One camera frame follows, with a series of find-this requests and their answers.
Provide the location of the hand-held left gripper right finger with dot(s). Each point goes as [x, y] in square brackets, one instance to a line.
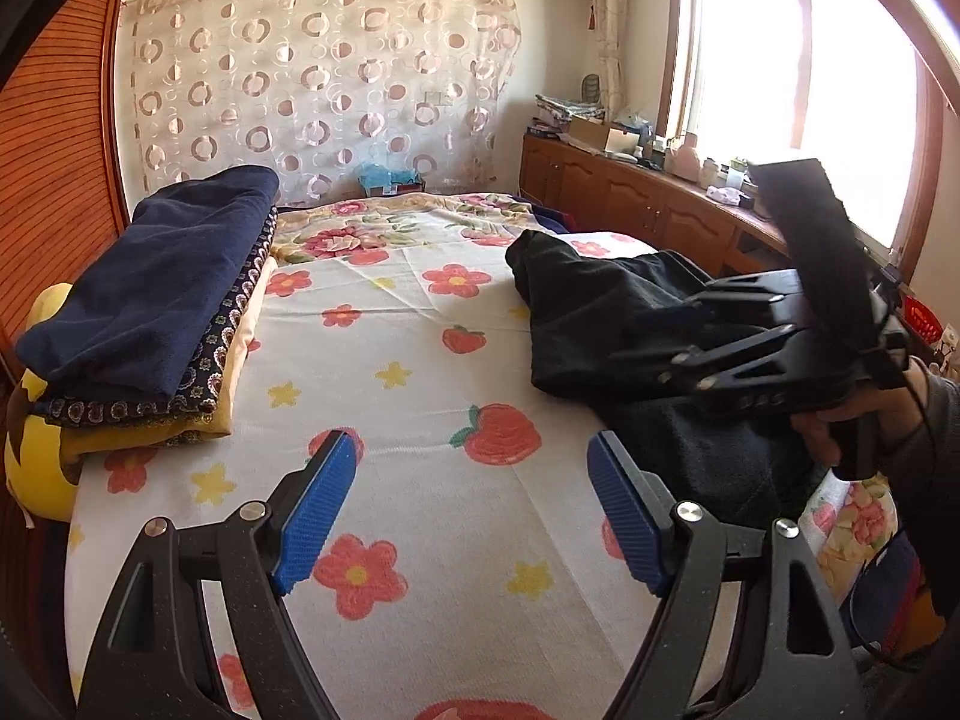
[626, 510]

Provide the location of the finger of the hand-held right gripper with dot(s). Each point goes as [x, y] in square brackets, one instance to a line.
[750, 292]
[720, 367]

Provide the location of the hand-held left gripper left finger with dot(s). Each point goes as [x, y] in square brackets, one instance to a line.
[315, 510]

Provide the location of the black T-shirt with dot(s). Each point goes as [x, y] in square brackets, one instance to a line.
[585, 315]

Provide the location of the person's right forearm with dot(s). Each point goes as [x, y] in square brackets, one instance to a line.
[937, 465]

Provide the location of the person's right hand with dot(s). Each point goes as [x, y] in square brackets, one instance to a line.
[896, 412]

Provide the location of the red basket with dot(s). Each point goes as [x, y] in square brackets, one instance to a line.
[922, 319]

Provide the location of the pink plastic bottle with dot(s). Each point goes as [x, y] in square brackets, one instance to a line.
[684, 161]

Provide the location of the white flower-print bed sheet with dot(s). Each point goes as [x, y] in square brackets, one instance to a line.
[420, 405]

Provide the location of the wooden cabinet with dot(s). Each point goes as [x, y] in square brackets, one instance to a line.
[622, 195]

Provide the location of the yellow folded cloth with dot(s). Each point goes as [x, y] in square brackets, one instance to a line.
[150, 436]

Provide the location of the navy patterned folded cloth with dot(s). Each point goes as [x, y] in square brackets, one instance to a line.
[225, 330]

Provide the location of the dark blue bed cover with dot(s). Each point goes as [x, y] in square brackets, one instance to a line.
[555, 216]

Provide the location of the cardboard box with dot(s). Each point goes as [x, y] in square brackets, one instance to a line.
[592, 133]

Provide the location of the wooden-framed window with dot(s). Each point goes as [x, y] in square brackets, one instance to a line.
[787, 52]

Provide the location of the stack of printed cloths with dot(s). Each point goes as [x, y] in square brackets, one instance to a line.
[562, 106]

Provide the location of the yellow plush toy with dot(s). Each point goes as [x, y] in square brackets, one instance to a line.
[37, 480]

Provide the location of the beige rose-print quilt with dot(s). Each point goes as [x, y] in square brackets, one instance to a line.
[352, 229]

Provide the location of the navy folded blanket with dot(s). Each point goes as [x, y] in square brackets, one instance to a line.
[150, 277]

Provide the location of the beige window curtain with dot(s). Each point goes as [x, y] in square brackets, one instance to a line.
[611, 30]

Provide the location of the teal box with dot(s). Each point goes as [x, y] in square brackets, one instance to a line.
[386, 178]

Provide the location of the wooden headboard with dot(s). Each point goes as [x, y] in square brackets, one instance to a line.
[60, 165]

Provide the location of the circle-pattern sheer curtain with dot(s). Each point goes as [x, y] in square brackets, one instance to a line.
[300, 75]

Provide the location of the white wall socket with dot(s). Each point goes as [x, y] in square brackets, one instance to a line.
[439, 98]

